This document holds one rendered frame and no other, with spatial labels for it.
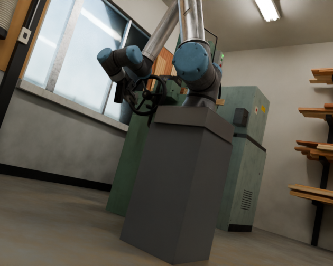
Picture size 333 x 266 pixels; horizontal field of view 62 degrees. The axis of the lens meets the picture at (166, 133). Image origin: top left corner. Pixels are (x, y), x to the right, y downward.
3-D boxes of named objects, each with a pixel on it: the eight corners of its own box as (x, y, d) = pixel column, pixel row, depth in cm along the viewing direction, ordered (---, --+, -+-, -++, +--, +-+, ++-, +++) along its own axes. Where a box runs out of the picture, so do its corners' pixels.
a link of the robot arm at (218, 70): (219, 106, 142) (225, 74, 145) (211, 93, 127) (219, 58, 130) (191, 102, 148) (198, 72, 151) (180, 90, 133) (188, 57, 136)
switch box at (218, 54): (210, 67, 238) (214, 50, 240) (214, 72, 246) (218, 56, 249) (216, 67, 235) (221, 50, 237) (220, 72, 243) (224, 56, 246)
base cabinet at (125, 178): (103, 209, 196) (130, 114, 207) (146, 211, 245) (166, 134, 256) (157, 229, 173) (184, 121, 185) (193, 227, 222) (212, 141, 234)
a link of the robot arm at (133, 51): (145, 52, 146) (124, 57, 150) (134, 40, 135) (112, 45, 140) (144, 68, 143) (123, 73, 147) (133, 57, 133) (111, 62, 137)
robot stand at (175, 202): (209, 259, 129) (233, 145, 138) (172, 265, 106) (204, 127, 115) (159, 238, 147) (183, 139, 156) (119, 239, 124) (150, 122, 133)
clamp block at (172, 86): (151, 91, 192) (155, 78, 194) (161, 98, 204) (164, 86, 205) (170, 92, 185) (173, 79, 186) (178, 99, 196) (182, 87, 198)
